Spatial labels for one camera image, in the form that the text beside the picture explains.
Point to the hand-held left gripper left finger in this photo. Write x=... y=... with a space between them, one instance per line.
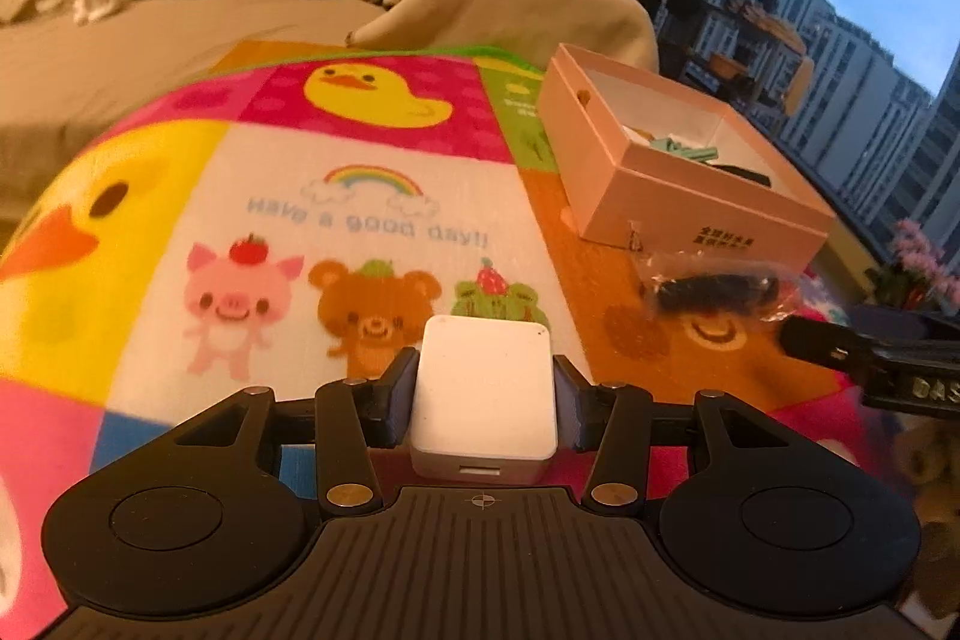
x=403 y=396

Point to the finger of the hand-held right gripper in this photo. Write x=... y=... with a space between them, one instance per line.
x=817 y=341

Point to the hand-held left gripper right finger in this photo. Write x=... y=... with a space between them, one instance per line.
x=566 y=400

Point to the white cube power adapter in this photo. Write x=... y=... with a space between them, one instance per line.
x=486 y=396

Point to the clear bag with black part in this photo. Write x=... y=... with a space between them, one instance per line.
x=712 y=293

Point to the pink cardboard box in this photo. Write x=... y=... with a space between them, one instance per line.
x=675 y=190

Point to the teal hand crank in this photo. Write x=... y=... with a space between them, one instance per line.
x=679 y=149

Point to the brown plush toy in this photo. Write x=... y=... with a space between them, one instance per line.
x=934 y=482

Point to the potted pink flower plant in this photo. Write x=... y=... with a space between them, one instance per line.
x=922 y=265

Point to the cartoon printed blanket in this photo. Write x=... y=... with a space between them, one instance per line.
x=262 y=197

